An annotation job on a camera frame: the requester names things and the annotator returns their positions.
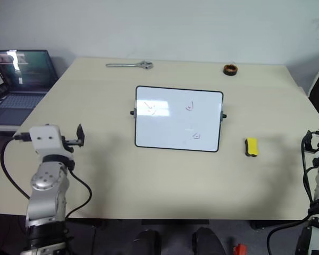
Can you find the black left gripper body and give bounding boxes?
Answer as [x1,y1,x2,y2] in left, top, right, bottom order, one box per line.
[60,134,78,154]

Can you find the open grey laptop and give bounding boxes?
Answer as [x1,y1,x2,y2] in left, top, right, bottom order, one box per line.
[0,49,60,126]

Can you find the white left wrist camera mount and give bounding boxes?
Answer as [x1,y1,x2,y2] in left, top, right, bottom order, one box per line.
[28,125,64,156]

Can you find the black-framed small whiteboard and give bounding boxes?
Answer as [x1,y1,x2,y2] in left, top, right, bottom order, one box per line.
[129,85,228,154]

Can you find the brown and black ring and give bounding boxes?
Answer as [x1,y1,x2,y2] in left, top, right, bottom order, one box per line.
[223,64,238,77]

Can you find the small red object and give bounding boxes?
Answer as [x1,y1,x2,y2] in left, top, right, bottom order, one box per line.
[233,243,247,255]

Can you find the dark rounded shape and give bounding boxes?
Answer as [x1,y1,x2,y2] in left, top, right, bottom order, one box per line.
[191,227,227,255]

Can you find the yellow and black eraser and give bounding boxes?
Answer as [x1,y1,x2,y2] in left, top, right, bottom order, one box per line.
[244,137,261,157]

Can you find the silver adjustable wrench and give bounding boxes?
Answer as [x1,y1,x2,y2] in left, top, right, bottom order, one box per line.
[105,61,154,71]

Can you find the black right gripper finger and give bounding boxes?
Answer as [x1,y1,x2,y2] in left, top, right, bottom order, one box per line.
[301,131,316,154]

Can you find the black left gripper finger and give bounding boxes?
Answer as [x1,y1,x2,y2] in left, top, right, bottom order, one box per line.
[76,123,86,147]

